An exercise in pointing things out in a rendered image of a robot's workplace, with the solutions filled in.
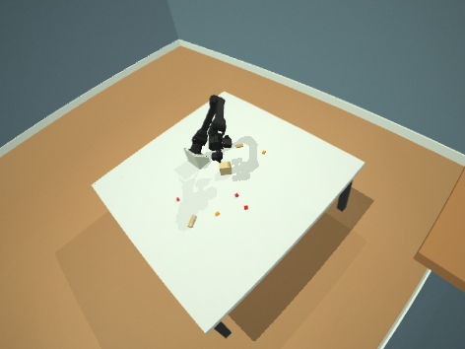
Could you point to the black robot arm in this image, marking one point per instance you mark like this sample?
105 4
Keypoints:
200 138

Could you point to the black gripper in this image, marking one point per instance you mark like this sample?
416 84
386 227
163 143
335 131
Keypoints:
218 155

